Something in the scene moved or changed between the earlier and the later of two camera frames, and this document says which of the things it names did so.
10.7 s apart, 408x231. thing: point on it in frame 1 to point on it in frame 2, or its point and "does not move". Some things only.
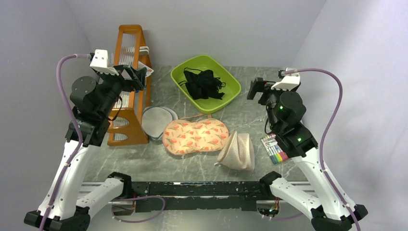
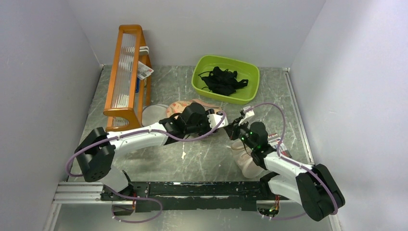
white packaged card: (149, 71) does not move
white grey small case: (144, 50) does not move
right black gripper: (259, 85) to (232, 128)
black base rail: (241, 195) does not move
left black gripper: (138, 81) to (210, 111)
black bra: (202, 85) to (221, 82)
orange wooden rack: (129, 126) does not move
